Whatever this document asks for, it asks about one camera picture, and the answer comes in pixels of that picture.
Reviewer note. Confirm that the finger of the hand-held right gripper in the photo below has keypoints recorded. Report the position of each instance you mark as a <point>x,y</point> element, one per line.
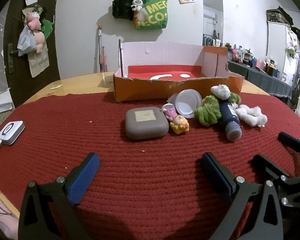
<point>262,163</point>
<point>290,140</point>

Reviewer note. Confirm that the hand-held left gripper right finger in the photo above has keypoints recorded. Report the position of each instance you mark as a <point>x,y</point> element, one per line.
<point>216,173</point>

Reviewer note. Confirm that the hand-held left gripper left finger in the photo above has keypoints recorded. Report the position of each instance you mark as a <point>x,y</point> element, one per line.
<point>83,177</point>

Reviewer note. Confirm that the white fluffy scrunchie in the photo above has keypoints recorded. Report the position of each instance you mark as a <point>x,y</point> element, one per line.
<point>252,115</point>

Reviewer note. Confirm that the dark blue bottle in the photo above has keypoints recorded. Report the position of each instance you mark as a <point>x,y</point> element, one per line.
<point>230,120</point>

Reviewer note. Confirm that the small pink yellow doll toy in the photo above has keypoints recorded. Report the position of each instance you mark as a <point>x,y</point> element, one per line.
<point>180,125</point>

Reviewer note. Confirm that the clear round plastic container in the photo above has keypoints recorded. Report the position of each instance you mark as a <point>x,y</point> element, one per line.
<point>187,103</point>

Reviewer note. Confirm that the grey square case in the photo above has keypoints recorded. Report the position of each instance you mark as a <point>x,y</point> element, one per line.
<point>145,130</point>

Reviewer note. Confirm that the white ball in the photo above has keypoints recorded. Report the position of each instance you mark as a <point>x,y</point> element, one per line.
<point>221,91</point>

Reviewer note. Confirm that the orange cardboard box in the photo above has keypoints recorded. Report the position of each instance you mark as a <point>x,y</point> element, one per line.
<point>140,90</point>

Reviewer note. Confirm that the red knitted mat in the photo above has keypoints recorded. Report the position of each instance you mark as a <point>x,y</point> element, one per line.
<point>145,180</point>

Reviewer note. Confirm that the white square charger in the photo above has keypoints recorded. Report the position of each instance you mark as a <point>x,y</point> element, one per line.
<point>10,131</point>

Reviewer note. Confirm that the cluttered side table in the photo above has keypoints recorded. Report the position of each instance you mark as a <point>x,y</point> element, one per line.
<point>252,60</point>

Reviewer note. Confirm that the small paper tag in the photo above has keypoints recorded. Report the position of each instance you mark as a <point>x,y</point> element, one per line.
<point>56,87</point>

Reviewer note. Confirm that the white cabinet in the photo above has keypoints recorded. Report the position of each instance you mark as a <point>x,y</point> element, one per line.
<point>277,42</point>

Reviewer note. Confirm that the black hanging clothes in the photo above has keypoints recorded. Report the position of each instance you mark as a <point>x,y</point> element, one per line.
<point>298,33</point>

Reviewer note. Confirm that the white paper sheet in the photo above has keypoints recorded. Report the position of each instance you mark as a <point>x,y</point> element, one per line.
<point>1,102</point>

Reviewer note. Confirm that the pink sticks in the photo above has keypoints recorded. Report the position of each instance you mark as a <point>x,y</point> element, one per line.
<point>105,60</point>

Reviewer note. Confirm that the beige hanging pouch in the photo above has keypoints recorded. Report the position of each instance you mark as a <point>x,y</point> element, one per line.
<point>38,65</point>

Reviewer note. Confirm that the patterned dark bag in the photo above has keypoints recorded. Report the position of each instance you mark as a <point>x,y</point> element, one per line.
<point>277,16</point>

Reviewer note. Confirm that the thin black stick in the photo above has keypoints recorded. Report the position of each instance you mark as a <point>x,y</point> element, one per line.
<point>120,57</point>

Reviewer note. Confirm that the grey pole with orange grip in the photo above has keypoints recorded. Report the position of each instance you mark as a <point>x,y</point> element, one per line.
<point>100,50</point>

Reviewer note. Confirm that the clear plastic bag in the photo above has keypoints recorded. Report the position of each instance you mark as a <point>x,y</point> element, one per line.
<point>25,43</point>

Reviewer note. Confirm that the green plush toy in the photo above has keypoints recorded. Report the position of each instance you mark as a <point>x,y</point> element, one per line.
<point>47,28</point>

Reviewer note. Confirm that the pink plush pig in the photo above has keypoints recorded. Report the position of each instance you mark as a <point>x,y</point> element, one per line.
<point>33,21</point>

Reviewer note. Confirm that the green tote bag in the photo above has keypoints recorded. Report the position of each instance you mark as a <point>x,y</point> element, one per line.
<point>155,15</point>

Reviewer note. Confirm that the black backpack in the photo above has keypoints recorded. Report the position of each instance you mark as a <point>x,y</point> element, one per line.
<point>122,5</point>

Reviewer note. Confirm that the small white plush toy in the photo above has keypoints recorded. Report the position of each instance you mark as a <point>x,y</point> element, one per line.
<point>137,3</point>

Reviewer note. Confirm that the tall wall mirror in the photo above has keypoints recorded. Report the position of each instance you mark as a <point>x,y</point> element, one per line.
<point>212,5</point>

